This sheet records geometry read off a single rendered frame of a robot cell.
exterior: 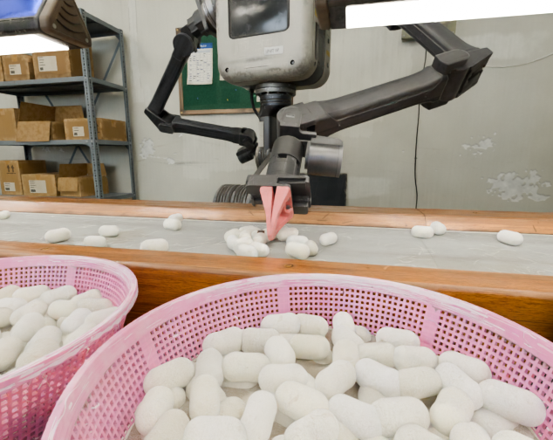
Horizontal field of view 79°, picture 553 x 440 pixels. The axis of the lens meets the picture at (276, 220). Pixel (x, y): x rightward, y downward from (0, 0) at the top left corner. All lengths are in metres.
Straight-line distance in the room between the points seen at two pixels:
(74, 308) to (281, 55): 0.91
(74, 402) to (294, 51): 1.01
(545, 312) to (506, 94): 2.42
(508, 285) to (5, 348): 0.40
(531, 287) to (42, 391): 0.37
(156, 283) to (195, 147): 2.51
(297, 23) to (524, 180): 2.05
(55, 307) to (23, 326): 0.04
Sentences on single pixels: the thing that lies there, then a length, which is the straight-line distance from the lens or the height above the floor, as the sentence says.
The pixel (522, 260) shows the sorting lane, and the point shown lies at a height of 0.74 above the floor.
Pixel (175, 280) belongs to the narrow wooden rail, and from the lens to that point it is 0.37.
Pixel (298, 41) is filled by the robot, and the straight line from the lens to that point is 1.10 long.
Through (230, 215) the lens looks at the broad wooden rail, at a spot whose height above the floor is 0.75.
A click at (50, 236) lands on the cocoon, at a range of 0.63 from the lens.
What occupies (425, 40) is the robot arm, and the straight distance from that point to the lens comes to 1.00.
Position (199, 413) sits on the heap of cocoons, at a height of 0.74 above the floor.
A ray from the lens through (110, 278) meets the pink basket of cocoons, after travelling 0.38.
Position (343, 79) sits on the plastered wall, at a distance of 2.61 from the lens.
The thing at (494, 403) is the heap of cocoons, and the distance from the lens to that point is 0.25.
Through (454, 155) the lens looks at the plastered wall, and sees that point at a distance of 2.63.
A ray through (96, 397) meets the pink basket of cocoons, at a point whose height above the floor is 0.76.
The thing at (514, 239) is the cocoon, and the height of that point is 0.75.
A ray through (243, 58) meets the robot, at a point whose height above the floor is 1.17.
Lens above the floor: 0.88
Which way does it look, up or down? 11 degrees down
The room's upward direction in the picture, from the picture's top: straight up
